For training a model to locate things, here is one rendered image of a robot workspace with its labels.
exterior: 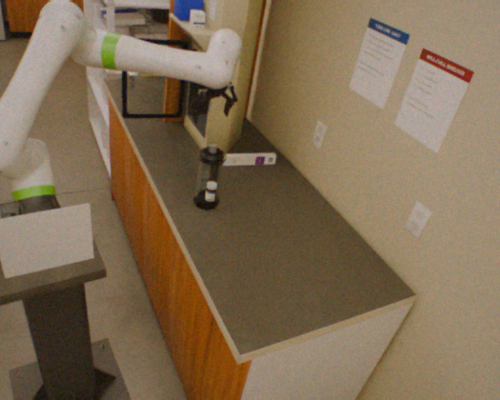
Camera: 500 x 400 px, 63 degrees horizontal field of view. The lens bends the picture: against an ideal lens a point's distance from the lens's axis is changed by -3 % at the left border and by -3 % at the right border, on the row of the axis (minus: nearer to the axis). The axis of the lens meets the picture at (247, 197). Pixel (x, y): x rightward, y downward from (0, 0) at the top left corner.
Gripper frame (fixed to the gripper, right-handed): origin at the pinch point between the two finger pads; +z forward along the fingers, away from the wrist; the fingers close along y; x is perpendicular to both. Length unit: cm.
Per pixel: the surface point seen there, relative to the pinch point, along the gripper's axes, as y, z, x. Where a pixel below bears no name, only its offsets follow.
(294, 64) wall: -53, 3, -22
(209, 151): 8.0, -1.2, 17.3
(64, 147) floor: 51, 188, -145
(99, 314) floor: 61, 115, 28
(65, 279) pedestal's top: 67, 5, 46
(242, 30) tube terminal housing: -22.3, -17.5, -26.3
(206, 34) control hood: -6.5, -16.8, -26.9
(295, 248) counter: -11, 10, 60
